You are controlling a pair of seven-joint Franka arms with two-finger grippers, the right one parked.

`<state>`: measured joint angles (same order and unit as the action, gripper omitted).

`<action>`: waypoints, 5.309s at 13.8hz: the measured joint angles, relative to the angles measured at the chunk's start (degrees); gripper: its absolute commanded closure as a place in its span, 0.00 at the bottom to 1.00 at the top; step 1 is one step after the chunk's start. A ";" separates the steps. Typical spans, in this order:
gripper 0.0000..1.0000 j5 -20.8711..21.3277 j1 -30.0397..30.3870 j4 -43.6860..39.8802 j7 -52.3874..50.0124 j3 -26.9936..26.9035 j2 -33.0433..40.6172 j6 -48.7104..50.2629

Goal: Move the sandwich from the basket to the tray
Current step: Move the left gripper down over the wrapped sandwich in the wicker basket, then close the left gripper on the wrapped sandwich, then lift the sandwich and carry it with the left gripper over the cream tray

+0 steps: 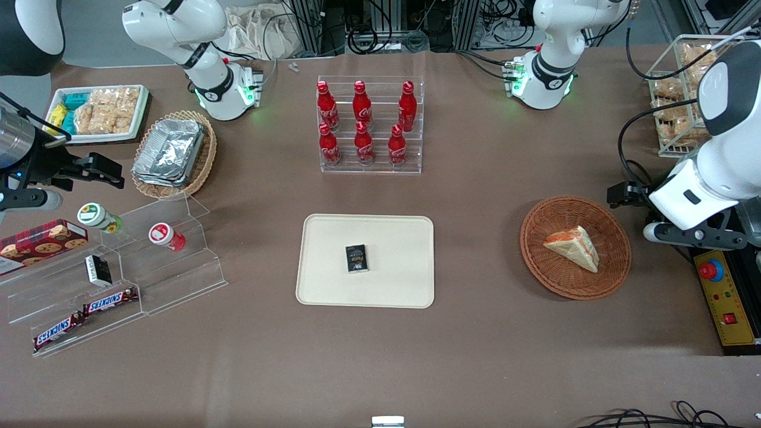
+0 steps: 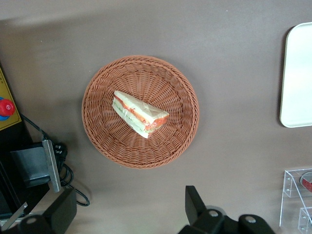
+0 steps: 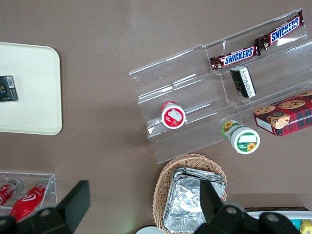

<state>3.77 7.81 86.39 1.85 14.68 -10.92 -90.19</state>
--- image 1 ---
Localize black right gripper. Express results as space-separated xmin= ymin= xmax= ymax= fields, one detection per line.
xmin=11 ymin=130 xmax=126 ymax=192

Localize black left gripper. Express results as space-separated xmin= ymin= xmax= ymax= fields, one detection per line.
xmin=606 ymin=181 xmax=653 ymax=209

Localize triangular sandwich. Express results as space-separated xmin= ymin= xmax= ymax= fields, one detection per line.
xmin=543 ymin=225 xmax=600 ymax=275

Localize white rectangular snack tray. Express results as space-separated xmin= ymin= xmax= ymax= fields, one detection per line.
xmin=44 ymin=84 xmax=150 ymax=146

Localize brown round wicker basket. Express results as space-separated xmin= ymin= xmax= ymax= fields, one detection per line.
xmin=519 ymin=196 xmax=633 ymax=301

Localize light oval wicker basket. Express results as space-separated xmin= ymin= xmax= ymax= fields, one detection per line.
xmin=131 ymin=110 xmax=218 ymax=200

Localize cream rectangular serving tray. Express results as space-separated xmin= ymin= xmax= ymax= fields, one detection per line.
xmin=295 ymin=213 xmax=435 ymax=309

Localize green lidded drink bottle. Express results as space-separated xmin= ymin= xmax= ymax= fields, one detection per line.
xmin=77 ymin=202 xmax=124 ymax=234

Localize silver foil container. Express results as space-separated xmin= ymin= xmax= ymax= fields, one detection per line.
xmin=132 ymin=171 xmax=192 ymax=188
xmin=133 ymin=118 xmax=206 ymax=180

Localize clear rice cracker pack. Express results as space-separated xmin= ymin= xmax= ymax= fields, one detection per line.
xmin=74 ymin=104 xmax=117 ymax=136
xmin=89 ymin=87 xmax=141 ymax=112
xmin=653 ymin=97 xmax=697 ymax=121
xmin=650 ymin=76 xmax=685 ymax=100
xmin=680 ymin=44 xmax=719 ymax=71
xmin=113 ymin=107 xmax=141 ymax=135
xmin=661 ymin=116 xmax=711 ymax=147

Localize red lidded drink bottle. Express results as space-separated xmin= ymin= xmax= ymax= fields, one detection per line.
xmin=148 ymin=222 xmax=187 ymax=253

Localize red cookie box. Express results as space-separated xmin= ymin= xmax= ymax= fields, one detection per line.
xmin=0 ymin=218 xmax=89 ymax=276

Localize black and white small box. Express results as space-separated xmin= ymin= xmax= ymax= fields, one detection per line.
xmin=84 ymin=254 xmax=113 ymax=288

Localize steel pan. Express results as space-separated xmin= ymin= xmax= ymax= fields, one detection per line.
xmin=738 ymin=198 xmax=761 ymax=240

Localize brown snickers bar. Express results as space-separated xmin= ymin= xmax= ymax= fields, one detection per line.
xmin=81 ymin=287 xmax=140 ymax=316
xmin=32 ymin=311 xmax=86 ymax=352

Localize clear acrylic step shelf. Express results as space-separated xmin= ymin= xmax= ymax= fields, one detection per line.
xmin=0 ymin=248 xmax=147 ymax=358
xmin=100 ymin=193 xmax=229 ymax=317

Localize yellow emergency stop control box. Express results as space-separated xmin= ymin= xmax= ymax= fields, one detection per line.
xmin=692 ymin=249 xmax=760 ymax=348

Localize black machine housing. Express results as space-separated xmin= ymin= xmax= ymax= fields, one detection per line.
xmin=688 ymin=198 xmax=761 ymax=357

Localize white cloth bag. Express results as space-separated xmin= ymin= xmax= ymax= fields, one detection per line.
xmin=225 ymin=5 xmax=305 ymax=61

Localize red cola bottle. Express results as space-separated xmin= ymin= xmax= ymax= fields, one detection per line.
xmin=318 ymin=122 xmax=343 ymax=168
xmin=354 ymin=121 xmax=376 ymax=166
xmin=316 ymin=81 xmax=340 ymax=132
xmin=388 ymin=124 xmax=408 ymax=168
xmin=353 ymin=80 xmax=373 ymax=129
xmin=398 ymin=81 xmax=418 ymax=133

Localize clear acrylic bottle riser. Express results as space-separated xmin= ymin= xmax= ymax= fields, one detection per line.
xmin=316 ymin=75 xmax=426 ymax=175

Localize small black snack box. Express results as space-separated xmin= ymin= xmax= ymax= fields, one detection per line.
xmin=345 ymin=243 xmax=370 ymax=275

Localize black power cable with plug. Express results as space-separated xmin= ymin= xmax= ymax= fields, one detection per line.
xmin=624 ymin=159 xmax=654 ymax=187

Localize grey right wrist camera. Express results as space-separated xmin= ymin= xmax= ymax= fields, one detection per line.
xmin=0 ymin=188 xmax=64 ymax=213

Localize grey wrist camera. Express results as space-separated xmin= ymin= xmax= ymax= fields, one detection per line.
xmin=0 ymin=188 xmax=64 ymax=213
xmin=643 ymin=219 xmax=750 ymax=251

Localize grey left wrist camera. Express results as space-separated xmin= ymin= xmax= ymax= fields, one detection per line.
xmin=643 ymin=219 xmax=750 ymax=251

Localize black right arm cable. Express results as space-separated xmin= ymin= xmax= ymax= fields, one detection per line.
xmin=0 ymin=91 xmax=73 ymax=144

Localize white wire basket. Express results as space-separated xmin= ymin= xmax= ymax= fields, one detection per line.
xmin=644 ymin=34 xmax=751 ymax=159

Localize black left base cables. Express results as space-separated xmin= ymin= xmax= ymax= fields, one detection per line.
xmin=457 ymin=49 xmax=519 ymax=82

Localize metal rack frame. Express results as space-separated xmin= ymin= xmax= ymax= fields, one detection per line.
xmin=683 ymin=0 xmax=761 ymax=38

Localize black floor cables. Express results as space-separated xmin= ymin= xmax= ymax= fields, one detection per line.
xmin=578 ymin=400 xmax=761 ymax=428

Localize aluminium frame post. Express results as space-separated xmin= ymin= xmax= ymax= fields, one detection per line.
xmin=289 ymin=0 xmax=325 ymax=56
xmin=454 ymin=0 xmax=482 ymax=52

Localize black coiled cable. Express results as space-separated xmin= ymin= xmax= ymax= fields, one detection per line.
xmin=347 ymin=25 xmax=382 ymax=55

